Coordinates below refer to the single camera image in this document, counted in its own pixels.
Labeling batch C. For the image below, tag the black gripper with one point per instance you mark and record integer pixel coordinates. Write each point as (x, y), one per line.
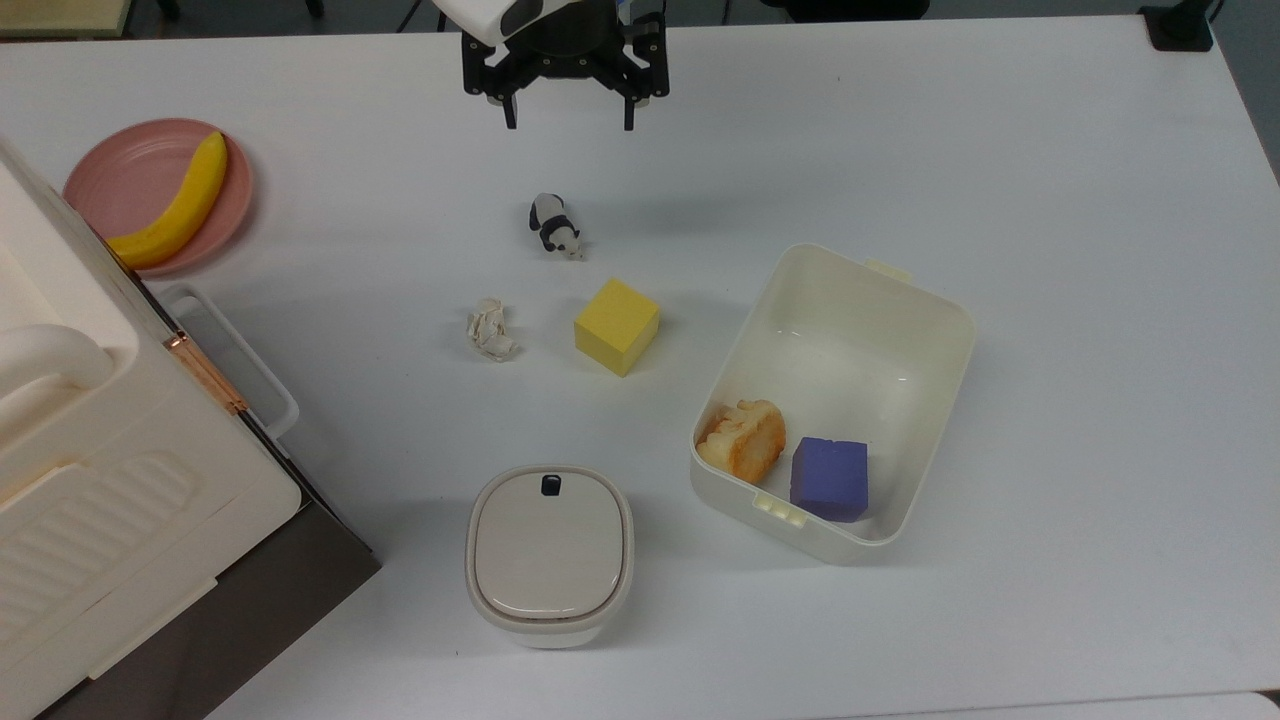
(565, 55)

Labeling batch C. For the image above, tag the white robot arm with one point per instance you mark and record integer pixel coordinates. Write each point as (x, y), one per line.
(495, 15)

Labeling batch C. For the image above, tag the white trash can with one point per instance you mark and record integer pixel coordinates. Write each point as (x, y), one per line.
(549, 555)

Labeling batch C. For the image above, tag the panda toy figure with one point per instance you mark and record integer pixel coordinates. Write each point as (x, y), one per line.
(553, 226)

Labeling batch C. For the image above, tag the yellow cube block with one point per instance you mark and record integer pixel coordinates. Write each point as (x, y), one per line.
(615, 325)

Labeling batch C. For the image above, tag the crumpled white paper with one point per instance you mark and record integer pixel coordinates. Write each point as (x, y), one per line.
(490, 330)

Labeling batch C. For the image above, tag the bread piece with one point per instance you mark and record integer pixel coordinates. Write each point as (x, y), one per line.
(743, 440)

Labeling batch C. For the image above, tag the cream plastic bin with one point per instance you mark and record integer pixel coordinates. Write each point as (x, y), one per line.
(835, 400)

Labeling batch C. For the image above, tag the yellow banana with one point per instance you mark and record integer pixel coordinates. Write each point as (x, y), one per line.
(180, 210)

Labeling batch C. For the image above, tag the pink round plate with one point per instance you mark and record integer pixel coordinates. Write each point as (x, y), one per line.
(150, 185)

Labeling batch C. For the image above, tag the purple cube block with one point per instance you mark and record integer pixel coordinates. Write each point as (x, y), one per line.
(830, 478)

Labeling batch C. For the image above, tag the white toaster oven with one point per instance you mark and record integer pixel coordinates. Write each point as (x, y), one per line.
(120, 480)

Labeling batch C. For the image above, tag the black table clamp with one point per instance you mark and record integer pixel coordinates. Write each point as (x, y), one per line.
(1180, 25)

